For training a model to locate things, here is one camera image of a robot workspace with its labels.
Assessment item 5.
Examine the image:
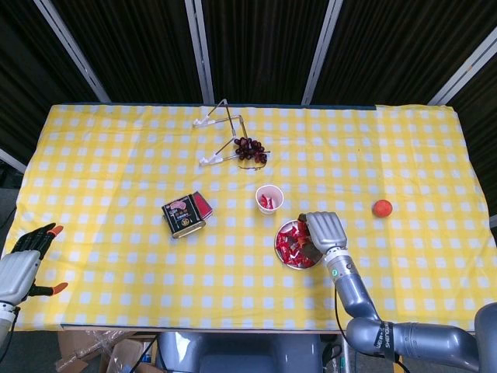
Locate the black gold luncheon meat tin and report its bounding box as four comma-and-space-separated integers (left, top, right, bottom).
162, 193, 207, 239

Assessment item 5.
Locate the clear plastic wrap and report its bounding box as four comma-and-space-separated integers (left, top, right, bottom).
83, 329, 131, 373

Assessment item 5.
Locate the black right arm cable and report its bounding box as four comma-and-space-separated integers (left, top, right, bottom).
332, 287, 405, 373

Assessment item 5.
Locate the white paper cup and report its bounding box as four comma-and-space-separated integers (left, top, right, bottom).
255, 185, 285, 216

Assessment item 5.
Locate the silver metal plate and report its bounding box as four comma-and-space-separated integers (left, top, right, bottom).
274, 219, 323, 270

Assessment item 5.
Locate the black pleated curtain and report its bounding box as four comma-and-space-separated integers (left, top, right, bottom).
0, 0, 497, 218

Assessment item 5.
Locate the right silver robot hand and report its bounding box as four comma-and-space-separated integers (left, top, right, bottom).
297, 211, 349, 260

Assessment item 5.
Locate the metal table leg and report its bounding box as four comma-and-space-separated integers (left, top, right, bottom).
340, 337, 353, 373

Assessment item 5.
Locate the brown cardboard box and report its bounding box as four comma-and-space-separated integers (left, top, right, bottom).
54, 330, 158, 373

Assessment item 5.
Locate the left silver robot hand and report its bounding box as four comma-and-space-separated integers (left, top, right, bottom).
0, 222, 69, 306

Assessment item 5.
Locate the yellow white checkered tablecloth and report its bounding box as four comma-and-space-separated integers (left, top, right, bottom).
6, 103, 497, 332

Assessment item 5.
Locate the white wire stand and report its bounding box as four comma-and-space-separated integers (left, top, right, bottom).
193, 98, 246, 167

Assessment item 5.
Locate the grey aluminium frame post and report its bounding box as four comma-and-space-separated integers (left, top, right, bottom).
185, 0, 215, 104
33, 0, 112, 103
428, 26, 497, 106
0, 147, 27, 174
301, 0, 345, 105

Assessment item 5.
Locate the orange red peach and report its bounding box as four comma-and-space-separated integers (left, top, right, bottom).
371, 199, 394, 219

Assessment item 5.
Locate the grey robot torso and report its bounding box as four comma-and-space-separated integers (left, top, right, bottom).
156, 332, 324, 373

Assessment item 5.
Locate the dark red grape bunch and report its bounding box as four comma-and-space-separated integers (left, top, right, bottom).
233, 136, 269, 163

